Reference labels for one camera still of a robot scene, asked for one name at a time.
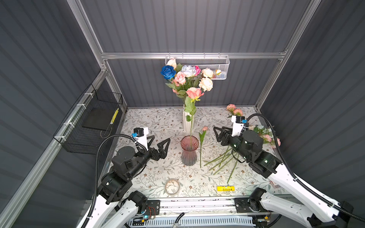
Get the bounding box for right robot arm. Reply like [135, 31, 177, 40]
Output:
[213, 127, 353, 228]

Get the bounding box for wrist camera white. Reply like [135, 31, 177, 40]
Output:
[231, 116, 249, 136]
[132, 127, 149, 149]

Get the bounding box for purple glass vase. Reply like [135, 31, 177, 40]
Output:
[181, 135, 199, 166]

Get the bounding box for clear tape roll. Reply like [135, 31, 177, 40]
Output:
[164, 179, 180, 196]

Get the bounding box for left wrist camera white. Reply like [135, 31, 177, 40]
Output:
[132, 127, 149, 149]

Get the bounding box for black notebook in basket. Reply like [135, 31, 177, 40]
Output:
[82, 108, 115, 131]

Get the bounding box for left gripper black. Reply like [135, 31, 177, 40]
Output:
[126, 134, 169, 181]

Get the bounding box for white wire wall basket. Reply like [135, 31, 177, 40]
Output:
[165, 54, 230, 80]

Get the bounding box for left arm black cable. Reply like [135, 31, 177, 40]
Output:
[81, 133, 147, 228]

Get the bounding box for small pink bud stem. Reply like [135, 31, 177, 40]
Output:
[199, 126, 208, 168]

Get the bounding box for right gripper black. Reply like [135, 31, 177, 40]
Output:
[213, 125, 250, 162]

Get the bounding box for blue rose stem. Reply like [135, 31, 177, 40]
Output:
[161, 65, 177, 80]

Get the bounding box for yellow label tag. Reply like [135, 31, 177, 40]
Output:
[217, 186, 235, 192]

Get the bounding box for bunch of artificial flowers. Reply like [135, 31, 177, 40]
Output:
[213, 113, 282, 179]

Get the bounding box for white ribbed ceramic vase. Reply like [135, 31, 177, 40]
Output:
[182, 110, 194, 135]

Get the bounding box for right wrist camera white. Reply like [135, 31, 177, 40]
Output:
[231, 116, 249, 136]

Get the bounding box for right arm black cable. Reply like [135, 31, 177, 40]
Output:
[246, 113, 365, 223]

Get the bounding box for black wire wall basket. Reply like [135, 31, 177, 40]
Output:
[54, 86, 124, 154]

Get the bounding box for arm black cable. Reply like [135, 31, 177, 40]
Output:
[246, 113, 365, 223]
[81, 133, 147, 228]

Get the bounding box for pink roses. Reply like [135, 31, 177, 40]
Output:
[165, 59, 214, 106]

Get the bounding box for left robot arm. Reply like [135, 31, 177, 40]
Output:
[78, 134, 171, 228]

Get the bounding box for floral table mat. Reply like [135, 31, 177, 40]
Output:
[120, 107, 286, 198]

